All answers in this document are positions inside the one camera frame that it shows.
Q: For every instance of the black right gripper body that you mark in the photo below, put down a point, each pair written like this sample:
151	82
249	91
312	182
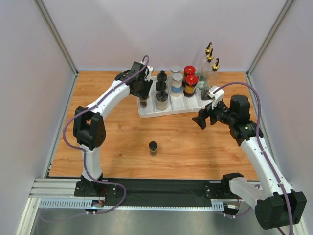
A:
210	115

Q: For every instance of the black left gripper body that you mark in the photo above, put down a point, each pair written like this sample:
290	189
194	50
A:
144	89

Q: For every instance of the small black-cap spice bottle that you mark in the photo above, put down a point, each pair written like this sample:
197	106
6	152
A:
143	103

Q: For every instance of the black-lid glass jar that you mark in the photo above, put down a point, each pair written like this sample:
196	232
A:
161	86

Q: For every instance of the black-knob lid glass jar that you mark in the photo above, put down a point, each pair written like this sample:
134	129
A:
162	76

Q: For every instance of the clear oil bottle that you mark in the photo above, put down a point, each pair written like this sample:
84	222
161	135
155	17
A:
205	71

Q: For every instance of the oil bottle with dark sauce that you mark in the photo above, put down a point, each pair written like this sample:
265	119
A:
210	78

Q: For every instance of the red-lid sauce jar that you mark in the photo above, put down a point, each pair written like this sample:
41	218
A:
189	70
190	84

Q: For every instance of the tall bottle dark contents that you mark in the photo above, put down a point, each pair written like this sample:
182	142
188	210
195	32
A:
203	66

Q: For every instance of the tall jar white beads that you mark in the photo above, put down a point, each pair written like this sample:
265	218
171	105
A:
176	84

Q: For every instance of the white-contents jar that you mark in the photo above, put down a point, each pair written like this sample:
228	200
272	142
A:
174	69

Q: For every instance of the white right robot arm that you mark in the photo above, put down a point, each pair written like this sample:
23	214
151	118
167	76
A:
276	204

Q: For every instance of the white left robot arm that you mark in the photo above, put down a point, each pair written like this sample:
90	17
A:
89	129

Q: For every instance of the white divided tray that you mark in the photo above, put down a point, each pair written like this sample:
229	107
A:
175	104

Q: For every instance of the small spice bottle lower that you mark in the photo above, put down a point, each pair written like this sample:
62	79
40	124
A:
153	148

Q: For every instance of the black base cloth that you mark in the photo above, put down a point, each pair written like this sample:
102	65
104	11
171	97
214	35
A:
157	193

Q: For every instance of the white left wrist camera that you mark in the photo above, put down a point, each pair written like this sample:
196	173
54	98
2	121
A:
148	72

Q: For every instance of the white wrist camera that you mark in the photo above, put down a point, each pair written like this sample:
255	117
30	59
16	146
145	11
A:
216	94
148	72

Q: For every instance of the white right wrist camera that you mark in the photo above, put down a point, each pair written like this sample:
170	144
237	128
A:
216	94

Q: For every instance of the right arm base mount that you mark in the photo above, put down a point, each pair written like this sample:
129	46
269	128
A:
219	190

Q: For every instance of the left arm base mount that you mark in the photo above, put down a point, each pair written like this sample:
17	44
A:
97	189

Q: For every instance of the aluminium frame rail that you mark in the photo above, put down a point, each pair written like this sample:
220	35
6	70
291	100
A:
59	193

